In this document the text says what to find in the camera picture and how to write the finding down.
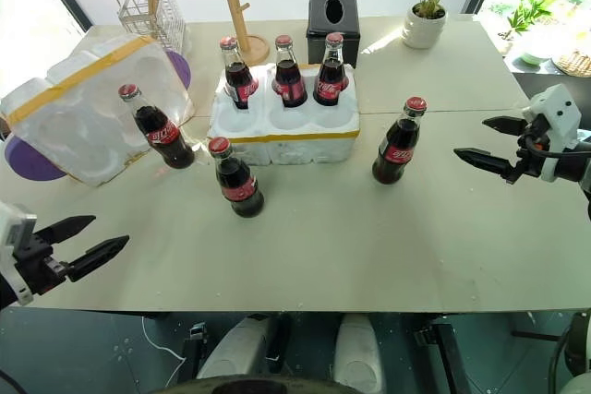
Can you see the woven basket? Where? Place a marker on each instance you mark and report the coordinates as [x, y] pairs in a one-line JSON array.
[[575, 63]]

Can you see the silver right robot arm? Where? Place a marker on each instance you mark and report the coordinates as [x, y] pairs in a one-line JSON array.
[[575, 168]]

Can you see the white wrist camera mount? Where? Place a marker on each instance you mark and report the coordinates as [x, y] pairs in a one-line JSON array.
[[11, 232], [561, 117]]

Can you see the white rounded robot leg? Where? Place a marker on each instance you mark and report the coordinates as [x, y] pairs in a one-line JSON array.
[[240, 348], [358, 352]]

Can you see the black table leg frame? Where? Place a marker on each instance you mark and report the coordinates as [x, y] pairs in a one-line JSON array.
[[443, 352]]

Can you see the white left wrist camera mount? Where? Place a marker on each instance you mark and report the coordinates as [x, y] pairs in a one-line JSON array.
[[11, 232]]

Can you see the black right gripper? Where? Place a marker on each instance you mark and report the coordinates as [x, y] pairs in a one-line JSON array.
[[531, 161]]

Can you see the cola glass bottle red cap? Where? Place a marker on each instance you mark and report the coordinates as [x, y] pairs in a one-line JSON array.
[[161, 135], [289, 75], [329, 78], [237, 182], [240, 75], [397, 149]]

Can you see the dark side shelf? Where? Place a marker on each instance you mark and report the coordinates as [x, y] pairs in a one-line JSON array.
[[535, 82]]

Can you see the white plant pot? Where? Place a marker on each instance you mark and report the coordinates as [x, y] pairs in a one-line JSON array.
[[424, 27]]

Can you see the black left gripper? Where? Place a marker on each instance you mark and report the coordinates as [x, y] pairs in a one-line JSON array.
[[34, 269]]

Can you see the white foam bottle tray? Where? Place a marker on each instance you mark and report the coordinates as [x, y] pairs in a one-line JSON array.
[[295, 147]]

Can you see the black tissue box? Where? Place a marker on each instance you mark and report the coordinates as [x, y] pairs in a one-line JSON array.
[[332, 25]]

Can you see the white foam lid yellow tape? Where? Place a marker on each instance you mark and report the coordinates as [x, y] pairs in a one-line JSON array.
[[88, 117]]

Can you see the stack of pale plates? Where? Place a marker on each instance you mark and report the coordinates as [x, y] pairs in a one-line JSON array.
[[535, 58]]

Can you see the purple round plate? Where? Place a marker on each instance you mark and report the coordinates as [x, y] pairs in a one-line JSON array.
[[32, 168], [181, 68]]

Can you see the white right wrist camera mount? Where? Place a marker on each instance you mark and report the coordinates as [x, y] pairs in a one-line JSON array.
[[561, 117]]

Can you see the small green outdoor plant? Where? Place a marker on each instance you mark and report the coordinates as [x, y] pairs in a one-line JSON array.
[[528, 11]]

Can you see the wooden mug tree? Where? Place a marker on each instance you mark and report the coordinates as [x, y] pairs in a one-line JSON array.
[[233, 2]]

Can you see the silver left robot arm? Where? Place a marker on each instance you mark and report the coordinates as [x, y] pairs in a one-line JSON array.
[[5, 290]]

